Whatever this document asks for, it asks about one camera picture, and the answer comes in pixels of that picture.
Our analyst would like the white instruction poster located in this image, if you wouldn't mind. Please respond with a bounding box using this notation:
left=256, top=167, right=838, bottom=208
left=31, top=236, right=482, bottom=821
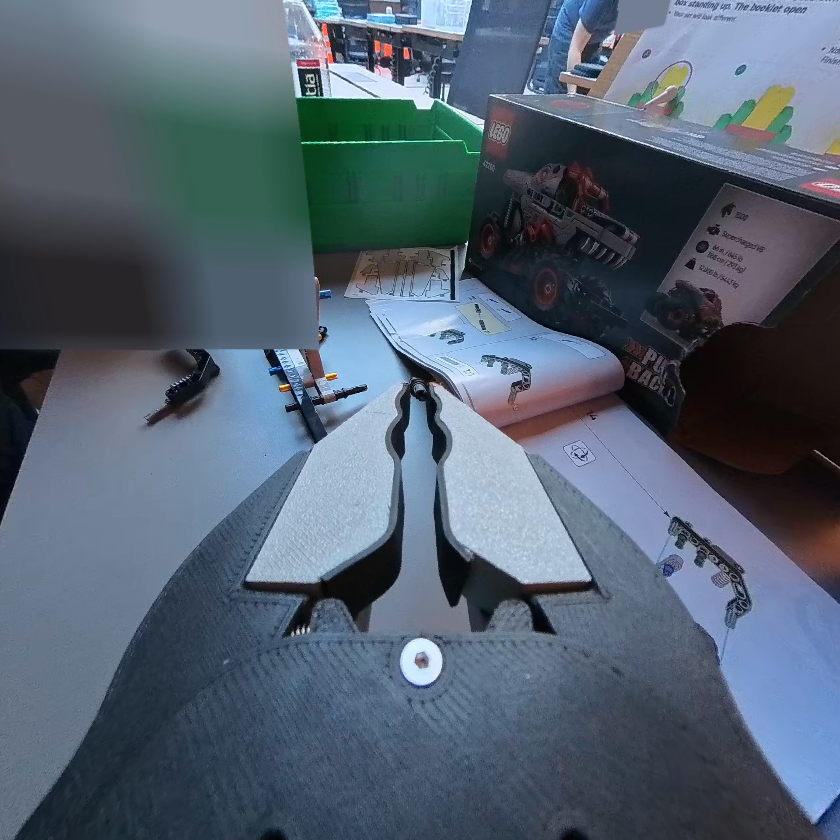
left=604, top=0, right=840, bottom=158

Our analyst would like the clear water bottle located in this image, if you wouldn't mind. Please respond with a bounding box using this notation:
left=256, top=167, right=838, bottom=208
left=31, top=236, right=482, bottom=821
left=287, top=0, right=332, bottom=99

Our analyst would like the background workbench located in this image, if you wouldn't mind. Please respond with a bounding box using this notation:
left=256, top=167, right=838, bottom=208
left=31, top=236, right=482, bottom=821
left=315, top=13, right=473, bottom=99

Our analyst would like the black board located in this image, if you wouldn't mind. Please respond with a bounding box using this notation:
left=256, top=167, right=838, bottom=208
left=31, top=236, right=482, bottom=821
left=446, top=0, right=552, bottom=119

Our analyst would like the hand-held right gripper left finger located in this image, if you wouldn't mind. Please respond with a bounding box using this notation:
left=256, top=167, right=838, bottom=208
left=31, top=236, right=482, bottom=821
left=244, top=382, right=412, bottom=592

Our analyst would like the lego sticker sheet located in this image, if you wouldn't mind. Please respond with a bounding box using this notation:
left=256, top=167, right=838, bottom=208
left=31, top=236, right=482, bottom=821
left=344, top=246, right=468, bottom=303

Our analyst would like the lego instruction booklet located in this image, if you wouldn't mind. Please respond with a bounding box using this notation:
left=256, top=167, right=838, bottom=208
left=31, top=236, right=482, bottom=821
left=366, top=279, right=626, bottom=429

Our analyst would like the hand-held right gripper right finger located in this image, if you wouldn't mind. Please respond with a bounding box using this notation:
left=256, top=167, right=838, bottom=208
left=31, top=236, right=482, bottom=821
left=427, top=382, right=595, bottom=608

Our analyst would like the grey and black lego assembly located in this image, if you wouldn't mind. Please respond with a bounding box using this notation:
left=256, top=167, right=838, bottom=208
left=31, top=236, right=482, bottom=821
left=266, top=276, right=370, bottom=442

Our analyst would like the large white instruction sheet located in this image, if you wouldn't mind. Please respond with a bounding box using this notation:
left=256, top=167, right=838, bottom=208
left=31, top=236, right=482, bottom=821
left=499, top=392, right=840, bottom=824

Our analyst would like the green plastic bin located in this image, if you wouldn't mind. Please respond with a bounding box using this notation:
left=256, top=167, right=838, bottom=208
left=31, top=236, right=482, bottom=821
left=297, top=97, right=484, bottom=255

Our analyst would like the black lego set box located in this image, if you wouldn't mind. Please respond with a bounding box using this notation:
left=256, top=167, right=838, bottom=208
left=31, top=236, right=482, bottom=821
left=466, top=94, right=840, bottom=475

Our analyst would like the black lego beam with pins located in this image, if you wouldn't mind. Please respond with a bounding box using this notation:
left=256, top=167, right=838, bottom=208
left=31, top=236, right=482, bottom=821
left=146, top=348, right=221, bottom=425

